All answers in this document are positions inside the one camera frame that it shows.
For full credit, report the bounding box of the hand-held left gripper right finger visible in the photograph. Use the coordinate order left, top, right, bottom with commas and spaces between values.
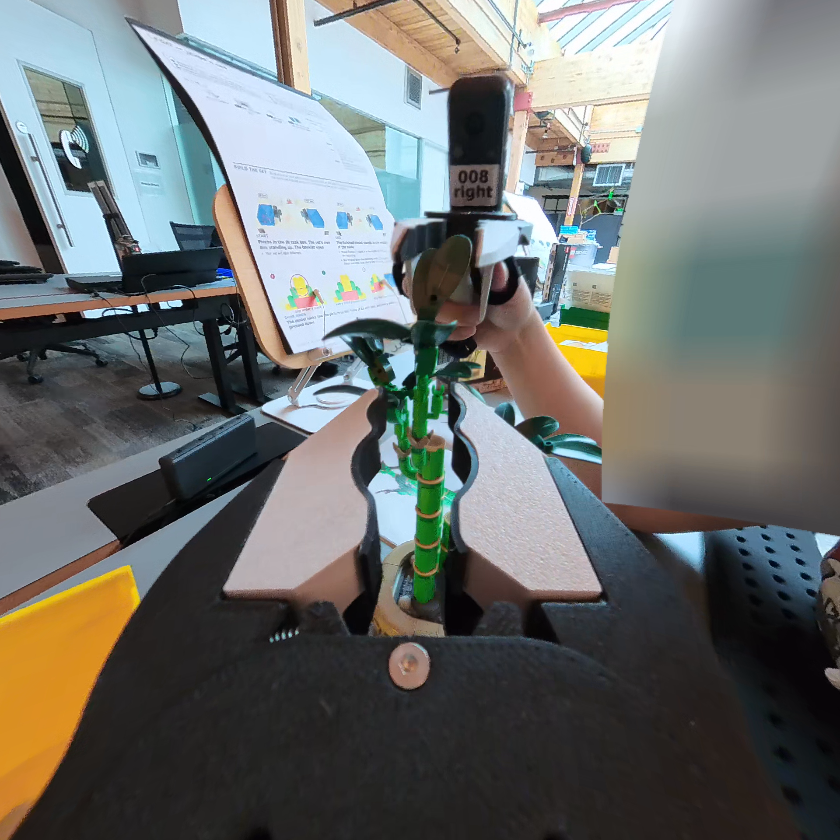
446, 382, 603, 636

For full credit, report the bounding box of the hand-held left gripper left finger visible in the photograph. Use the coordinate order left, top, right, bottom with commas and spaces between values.
223, 386, 389, 636

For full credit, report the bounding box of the green lego leaf sprig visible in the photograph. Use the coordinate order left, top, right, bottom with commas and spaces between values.
409, 234, 475, 324

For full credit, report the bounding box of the green lego bamboo plant model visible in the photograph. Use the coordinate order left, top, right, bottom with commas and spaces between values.
322, 318, 602, 636

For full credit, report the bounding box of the person's right forearm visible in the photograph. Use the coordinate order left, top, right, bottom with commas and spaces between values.
489, 308, 606, 501

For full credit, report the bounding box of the lego instruction booklet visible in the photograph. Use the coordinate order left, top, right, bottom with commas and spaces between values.
367, 440, 460, 547

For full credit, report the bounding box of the person's right hand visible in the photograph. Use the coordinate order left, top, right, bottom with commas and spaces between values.
402, 258, 547, 358

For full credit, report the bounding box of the curved white poster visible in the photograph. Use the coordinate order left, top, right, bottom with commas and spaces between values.
504, 192, 560, 249

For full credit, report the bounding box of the green plastic bin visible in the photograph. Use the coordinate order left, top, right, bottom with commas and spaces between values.
556, 305, 613, 330

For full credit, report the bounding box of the black box with green light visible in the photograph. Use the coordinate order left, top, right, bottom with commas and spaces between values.
159, 413, 259, 501

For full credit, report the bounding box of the white instruction poster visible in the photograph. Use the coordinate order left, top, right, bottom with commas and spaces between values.
126, 18, 416, 357

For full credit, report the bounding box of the yellow plastic parts bin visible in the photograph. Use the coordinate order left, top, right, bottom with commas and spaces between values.
0, 566, 143, 824
545, 320, 609, 399

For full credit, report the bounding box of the wooden poster board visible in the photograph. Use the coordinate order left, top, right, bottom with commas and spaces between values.
212, 184, 358, 372

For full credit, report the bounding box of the black laptop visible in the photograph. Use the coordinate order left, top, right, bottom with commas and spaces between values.
64, 245, 228, 296

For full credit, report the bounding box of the black perforated pad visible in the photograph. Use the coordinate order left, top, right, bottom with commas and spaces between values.
703, 524, 840, 840

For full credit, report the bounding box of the black office chair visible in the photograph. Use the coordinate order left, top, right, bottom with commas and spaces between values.
18, 340, 110, 386

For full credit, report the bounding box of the person's printed shirt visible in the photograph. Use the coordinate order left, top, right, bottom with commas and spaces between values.
815, 537, 840, 691

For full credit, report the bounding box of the white door with window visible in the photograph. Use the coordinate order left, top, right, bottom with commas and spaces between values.
0, 0, 144, 275

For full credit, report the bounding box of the black desk cable tray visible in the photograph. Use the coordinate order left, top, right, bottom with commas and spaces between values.
87, 422, 311, 547

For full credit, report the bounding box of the wooden desk with black frame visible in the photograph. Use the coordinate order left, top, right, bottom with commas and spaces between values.
0, 270, 266, 416

